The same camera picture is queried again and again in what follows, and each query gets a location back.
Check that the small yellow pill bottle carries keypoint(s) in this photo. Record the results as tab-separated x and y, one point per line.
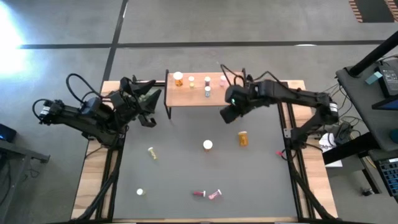
152	153
191	81
140	192

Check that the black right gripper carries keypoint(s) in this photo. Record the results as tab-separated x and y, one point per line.
239	98

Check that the black stand post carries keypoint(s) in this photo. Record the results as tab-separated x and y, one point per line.
373	56

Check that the small blue pill bottle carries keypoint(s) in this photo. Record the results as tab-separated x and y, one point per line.
207	91

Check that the green succulent in patterned pot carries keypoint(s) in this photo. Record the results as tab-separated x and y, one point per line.
148	101

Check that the small wooden shelf table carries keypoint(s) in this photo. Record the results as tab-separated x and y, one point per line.
186	99

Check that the black caster wheel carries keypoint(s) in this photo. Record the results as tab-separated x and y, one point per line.
367	191

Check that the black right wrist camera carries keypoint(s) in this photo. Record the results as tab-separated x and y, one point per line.
229	115

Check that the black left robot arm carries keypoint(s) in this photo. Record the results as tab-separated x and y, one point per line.
71	116

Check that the gray side table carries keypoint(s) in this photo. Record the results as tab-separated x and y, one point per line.
357	99

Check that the backlit keyboard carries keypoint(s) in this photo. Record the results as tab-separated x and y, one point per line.
388	177

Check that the black device with blue light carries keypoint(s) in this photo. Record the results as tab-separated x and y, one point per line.
6	133

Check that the pink pill bottle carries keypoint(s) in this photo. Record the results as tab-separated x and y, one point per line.
223	80
214	194

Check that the black power adapter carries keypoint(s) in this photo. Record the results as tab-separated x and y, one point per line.
388	79

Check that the black hazard-striped floor mat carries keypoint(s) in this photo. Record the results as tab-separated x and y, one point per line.
373	11

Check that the teal box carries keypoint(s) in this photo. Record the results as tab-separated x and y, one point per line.
373	77

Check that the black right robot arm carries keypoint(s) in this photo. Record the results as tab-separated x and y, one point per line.
295	95

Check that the red clamp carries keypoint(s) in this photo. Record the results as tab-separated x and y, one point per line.
280	153

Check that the red vial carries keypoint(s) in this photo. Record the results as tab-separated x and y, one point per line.
199	193

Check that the black tablet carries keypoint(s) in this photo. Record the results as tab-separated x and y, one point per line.
387	104

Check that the white paper sheet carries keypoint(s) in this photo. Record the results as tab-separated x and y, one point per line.
329	149

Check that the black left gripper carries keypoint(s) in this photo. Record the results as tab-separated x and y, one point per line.
124	102

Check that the black floor stand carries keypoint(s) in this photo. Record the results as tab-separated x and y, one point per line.
18	152

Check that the black table frame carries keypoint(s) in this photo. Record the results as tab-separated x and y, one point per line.
109	186

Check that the large orange pill bottle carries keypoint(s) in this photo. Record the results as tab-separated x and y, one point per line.
207	145
243	138
178	78

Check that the gray table mat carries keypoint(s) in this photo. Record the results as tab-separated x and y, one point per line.
186	174

